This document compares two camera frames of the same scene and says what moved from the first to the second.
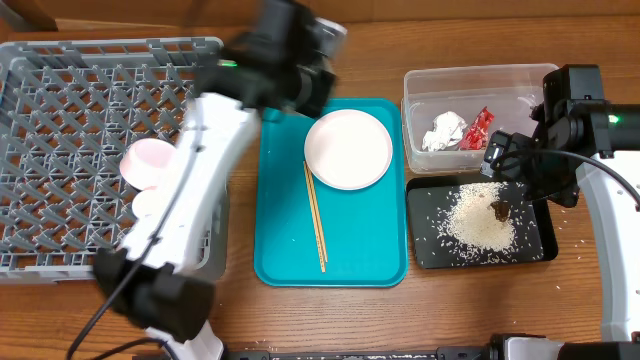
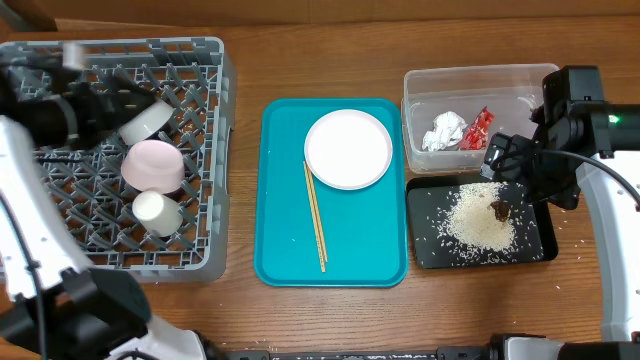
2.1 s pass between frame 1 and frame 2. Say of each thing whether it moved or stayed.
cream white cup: stayed
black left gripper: moved
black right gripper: stayed
